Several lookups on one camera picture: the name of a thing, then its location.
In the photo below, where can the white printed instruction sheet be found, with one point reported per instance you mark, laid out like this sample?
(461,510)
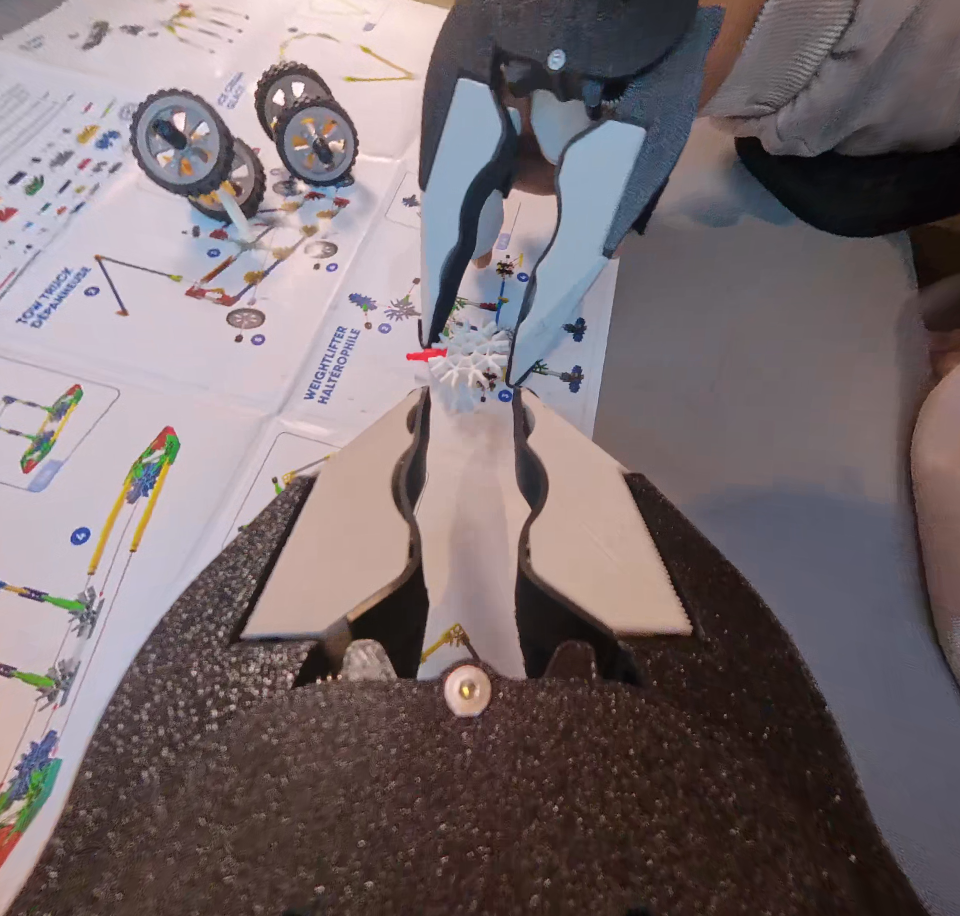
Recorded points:
(225,346)

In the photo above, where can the white snowflake connector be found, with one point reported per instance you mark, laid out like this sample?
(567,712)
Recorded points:
(469,365)

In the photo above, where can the toy wheel pair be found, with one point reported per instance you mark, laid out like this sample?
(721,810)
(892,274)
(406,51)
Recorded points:
(180,140)
(315,147)

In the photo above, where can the person's right forearm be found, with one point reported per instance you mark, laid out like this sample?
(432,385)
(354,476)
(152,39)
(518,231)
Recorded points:
(840,53)

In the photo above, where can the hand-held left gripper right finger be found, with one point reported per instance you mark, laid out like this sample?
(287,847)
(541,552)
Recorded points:
(600,548)

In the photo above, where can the dark cloth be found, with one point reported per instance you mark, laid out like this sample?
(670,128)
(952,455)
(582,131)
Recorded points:
(847,196)

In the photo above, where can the person's right hand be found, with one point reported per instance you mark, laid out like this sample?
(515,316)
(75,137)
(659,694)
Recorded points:
(536,173)

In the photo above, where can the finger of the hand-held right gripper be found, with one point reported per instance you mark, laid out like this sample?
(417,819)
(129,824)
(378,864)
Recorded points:
(592,196)
(457,151)

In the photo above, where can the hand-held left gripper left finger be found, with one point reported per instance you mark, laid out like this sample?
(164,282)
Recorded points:
(337,548)

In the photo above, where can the red rod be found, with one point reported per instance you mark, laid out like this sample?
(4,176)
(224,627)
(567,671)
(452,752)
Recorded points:
(424,355)

